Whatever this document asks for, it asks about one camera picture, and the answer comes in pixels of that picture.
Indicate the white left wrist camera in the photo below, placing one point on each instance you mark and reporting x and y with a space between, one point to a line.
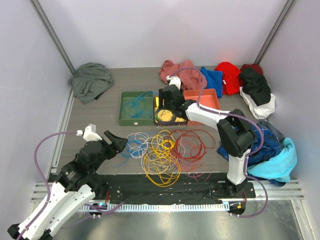
89 133

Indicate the white cloth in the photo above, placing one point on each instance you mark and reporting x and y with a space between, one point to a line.
260 112

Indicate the orange plastic tray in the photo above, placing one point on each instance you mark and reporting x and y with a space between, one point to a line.
207 99

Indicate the black cloth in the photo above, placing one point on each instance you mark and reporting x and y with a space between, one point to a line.
255 85

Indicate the grey green cloth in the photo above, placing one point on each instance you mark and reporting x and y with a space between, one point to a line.
89 81

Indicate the blue plaid cloth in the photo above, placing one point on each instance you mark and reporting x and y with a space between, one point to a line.
271 147

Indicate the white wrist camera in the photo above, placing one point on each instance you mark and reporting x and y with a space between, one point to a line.
174 80
89 133

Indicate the pink cloth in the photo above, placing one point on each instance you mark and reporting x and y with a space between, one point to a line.
190 78

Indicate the white slotted cable duct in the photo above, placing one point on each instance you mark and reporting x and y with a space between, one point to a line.
139 208

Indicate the grey denim cloth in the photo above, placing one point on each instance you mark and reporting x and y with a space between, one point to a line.
278 134

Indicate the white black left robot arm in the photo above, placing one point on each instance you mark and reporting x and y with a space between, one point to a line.
75 185

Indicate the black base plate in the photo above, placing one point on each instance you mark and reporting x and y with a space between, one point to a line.
137 189

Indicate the dark red cloth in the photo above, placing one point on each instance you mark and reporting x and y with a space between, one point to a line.
255 67

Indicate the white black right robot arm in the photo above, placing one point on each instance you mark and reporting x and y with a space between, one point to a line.
235 131

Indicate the light blue cloth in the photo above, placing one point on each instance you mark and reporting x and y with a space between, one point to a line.
279 167

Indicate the yellow metal tin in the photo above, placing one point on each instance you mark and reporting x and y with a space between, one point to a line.
164 117

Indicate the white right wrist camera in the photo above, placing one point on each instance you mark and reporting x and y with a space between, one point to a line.
174 80

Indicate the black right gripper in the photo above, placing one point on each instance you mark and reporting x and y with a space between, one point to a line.
160 93

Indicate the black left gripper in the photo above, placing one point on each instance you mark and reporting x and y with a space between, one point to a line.
117 145

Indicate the green plastic tray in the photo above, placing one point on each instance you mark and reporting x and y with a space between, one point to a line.
136 108

